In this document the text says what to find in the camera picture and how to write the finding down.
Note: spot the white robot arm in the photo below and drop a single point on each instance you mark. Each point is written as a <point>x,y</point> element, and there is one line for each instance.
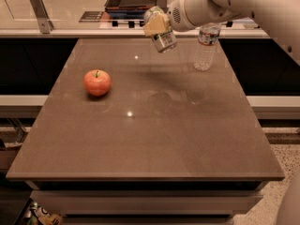
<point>279,19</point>

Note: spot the silver green 7up can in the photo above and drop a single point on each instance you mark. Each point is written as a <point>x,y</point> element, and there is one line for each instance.
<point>165,41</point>

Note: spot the red apple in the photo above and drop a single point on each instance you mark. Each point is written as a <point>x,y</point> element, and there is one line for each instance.
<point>97,82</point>

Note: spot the items under table left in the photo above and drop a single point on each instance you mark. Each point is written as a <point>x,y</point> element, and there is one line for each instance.
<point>40,216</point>

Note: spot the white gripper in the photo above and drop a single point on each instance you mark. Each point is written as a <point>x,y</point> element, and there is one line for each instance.
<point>175,15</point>

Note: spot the left metal rail bracket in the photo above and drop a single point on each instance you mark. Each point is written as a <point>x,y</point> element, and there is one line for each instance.
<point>44,23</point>

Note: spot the clear plastic water bottle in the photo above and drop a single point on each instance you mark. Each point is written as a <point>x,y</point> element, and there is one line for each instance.
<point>206,45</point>

